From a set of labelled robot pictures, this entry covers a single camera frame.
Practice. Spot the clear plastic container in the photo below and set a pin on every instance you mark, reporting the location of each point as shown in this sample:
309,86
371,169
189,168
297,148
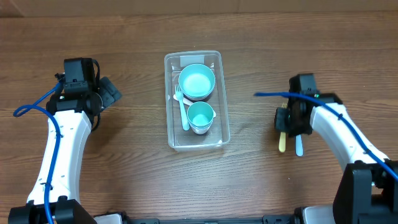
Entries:
218,134

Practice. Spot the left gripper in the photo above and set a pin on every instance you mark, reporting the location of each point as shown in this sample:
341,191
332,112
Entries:
107,92

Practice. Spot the light blue bowl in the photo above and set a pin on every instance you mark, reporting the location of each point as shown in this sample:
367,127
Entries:
196,79

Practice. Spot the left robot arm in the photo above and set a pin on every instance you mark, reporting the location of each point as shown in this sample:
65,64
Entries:
73,107

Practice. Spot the pink cup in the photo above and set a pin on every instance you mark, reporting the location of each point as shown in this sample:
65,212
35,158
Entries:
199,132

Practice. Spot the green cup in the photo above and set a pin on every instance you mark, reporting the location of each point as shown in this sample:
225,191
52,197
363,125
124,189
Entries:
200,114

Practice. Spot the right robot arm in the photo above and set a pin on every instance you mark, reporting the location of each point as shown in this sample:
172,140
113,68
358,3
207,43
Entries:
367,192

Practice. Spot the yellow fork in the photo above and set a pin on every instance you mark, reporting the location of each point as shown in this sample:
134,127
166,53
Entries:
282,141

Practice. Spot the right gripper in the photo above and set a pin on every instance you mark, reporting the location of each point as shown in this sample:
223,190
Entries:
278,119

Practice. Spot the white plastic spoon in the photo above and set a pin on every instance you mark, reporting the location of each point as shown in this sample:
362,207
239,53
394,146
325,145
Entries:
189,103

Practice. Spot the light blue fork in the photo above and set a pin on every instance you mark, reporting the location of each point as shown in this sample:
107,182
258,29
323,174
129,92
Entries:
298,146
183,113

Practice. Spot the teal bowl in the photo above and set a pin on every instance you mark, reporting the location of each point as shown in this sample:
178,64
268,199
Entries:
205,97

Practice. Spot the blue cup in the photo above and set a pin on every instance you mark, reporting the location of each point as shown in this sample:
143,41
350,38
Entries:
200,128

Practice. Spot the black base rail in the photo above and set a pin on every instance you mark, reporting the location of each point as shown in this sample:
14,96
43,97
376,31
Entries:
211,221

